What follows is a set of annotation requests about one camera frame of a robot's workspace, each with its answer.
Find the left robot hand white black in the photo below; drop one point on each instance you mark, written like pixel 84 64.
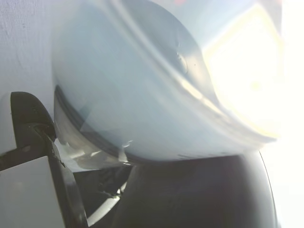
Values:
pixel 202 194

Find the large clear plastic syringe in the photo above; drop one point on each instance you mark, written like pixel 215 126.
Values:
pixel 133 95

